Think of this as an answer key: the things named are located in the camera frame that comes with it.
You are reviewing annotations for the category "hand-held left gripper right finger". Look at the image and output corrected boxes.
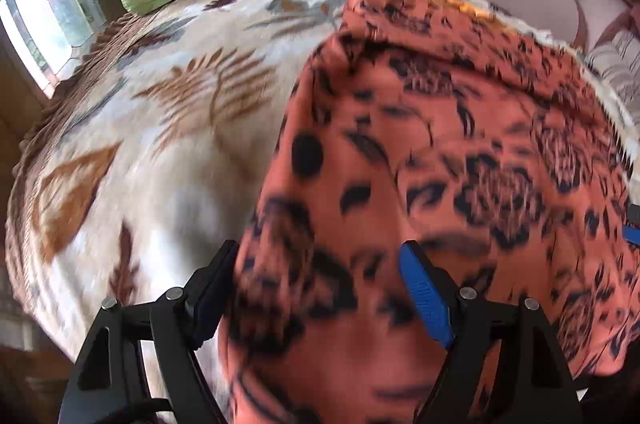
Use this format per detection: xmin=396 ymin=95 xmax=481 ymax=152
xmin=398 ymin=240 xmax=586 ymax=424

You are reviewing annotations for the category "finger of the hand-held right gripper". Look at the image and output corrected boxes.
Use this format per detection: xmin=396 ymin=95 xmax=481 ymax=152
xmin=622 ymin=203 xmax=640 ymax=249

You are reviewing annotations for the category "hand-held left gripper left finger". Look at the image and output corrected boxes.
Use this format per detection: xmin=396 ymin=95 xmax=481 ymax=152
xmin=59 ymin=240 xmax=241 ymax=424

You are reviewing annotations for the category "orange black floral garment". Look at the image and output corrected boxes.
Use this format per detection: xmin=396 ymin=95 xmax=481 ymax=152
xmin=218 ymin=0 xmax=640 ymax=424

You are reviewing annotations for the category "striped floral pillow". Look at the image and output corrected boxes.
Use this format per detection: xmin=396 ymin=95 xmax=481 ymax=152
xmin=584 ymin=28 xmax=640 ymax=127

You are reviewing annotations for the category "cream leaf print blanket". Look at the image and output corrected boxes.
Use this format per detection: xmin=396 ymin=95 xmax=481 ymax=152
xmin=5 ymin=0 xmax=640 ymax=410

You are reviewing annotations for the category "pale pink cushion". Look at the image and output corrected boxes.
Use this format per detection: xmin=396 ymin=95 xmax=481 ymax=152
xmin=572 ymin=0 xmax=632 ymax=50

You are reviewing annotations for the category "patterned glass window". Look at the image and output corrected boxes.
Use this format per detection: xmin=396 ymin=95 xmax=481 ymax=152
xmin=0 ymin=0 xmax=108 ymax=99

